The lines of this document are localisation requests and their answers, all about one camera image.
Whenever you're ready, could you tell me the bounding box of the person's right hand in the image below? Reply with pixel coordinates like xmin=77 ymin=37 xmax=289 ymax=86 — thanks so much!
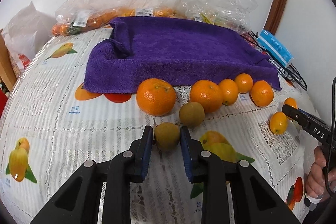
xmin=305 ymin=145 xmax=330 ymax=202

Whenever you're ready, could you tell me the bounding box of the small round orange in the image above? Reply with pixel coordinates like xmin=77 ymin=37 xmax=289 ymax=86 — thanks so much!
xmin=234 ymin=73 xmax=253 ymax=94

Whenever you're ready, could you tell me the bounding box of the blue white carton box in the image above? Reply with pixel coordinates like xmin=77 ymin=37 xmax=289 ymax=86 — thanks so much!
xmin=257 ymin=30 xmax=293 ymax=68

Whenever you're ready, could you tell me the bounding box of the wooden board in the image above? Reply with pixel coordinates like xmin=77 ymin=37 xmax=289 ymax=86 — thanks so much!
xmin=0 ymin=35 xmax=17 ymax=92

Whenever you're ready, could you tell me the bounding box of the clear bag with oranges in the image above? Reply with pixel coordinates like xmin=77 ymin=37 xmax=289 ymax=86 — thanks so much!
xmin=51 ymin=0 xmax=128 ymax=36

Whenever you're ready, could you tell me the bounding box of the green-brown kiwi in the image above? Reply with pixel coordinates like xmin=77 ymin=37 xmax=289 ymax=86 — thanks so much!
xmin=154 ymin=122 xmax=181 ymax=151
xmin=179 ymin=102 xmax=205 ymax=127

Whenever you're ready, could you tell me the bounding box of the small kumquat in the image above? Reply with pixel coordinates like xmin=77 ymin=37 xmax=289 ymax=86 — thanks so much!
xmin=269 ymin=112 xmax=288 ymax=135
xmin=284 ymin=97 xmax=298 ymax=109

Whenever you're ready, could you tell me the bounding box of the fruit print lace tablecloth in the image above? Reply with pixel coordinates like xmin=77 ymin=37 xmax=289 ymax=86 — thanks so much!
xmin=1 ymin=28 xmax=318 ymax=223

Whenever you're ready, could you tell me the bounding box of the purple towel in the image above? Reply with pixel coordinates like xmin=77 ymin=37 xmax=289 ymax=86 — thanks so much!
xmin=84 ymin=16 xmax=280 ymax=93

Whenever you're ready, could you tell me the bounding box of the white plastic bag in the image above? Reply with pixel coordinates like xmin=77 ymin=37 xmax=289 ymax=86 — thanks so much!
xmin=2 ymin=3 xmax=56 ymax=75

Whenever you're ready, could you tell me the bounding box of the black wire rack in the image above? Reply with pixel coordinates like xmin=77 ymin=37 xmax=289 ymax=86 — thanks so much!
xmin=241 ymin=30 xmax=307 ymax=91

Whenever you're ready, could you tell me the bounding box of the small oval orange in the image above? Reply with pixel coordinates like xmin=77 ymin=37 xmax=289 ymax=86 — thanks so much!
xmin=219 ymin=79 xmax=239 ymax=106

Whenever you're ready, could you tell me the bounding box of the large orange mandarin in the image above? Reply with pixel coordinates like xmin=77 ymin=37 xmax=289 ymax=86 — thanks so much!
xmin=136 ymin=79 xmax=177 ymax=116

